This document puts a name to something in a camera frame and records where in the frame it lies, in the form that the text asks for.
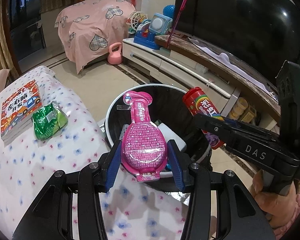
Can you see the white TV cabinet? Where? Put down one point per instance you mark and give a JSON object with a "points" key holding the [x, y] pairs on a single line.
{"points": [[172, 68]]}

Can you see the blue spiky ball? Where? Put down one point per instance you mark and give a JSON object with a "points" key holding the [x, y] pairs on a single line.
{"points": [[168, 11]]}

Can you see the pink stick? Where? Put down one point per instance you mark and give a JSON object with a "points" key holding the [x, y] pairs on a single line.
{"points": [[182, 7]]}

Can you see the pink kettlebell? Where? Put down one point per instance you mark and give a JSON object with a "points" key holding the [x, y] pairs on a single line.
{"points": [[115, 53]]}

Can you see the colourful ferris wheel toy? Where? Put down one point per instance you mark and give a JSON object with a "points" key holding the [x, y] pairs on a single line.
{"points": [[134, 20]]}

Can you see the beige curtain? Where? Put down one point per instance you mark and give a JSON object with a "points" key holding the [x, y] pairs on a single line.
{"points": [[0, 37]]}

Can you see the black television screen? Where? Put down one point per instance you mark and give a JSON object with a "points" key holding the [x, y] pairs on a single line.
{"points": [[262, 33]]}

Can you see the red candy tube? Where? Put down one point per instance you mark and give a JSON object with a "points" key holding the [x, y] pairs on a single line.
{"points": [[198, 102]]}

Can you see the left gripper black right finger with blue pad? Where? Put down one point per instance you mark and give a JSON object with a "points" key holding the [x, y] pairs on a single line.
{"points": [[179, 163]]}

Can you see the white floral tablecloth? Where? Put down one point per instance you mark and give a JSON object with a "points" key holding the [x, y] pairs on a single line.
{"points": [[131, 210]]}

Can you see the blue toy machine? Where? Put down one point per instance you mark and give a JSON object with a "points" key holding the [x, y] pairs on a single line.
{"points": [[145, 37]]}

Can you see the white round trash bin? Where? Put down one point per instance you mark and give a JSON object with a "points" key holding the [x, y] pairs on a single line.
{"points": [[166, 108]]}

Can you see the crushed green soda can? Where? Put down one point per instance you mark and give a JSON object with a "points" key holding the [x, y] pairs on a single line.
{"points": [[48, 120]]}

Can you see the orange children's book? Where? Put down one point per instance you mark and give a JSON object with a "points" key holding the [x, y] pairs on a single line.
{"points": [[17, 111]]}

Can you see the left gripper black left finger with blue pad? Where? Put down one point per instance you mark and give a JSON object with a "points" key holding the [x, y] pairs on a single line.
{"points": [[110, 164]]}

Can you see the pink heart-pattern furniture cover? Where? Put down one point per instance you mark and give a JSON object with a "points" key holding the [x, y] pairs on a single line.
{"points": [[87, 29]]}

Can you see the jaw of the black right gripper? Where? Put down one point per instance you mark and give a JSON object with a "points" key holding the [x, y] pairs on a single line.
{"points": [[256, 145]]}

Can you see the white foam block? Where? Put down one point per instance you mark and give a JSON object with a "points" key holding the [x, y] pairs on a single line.
{"points": [[171, 135]]}

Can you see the light blue cube toy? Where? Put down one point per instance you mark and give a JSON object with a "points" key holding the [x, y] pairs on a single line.
{"points": [[160, 24]]}

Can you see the person's right hand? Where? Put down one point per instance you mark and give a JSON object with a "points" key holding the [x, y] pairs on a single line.
{"points": [[283, 209]]}

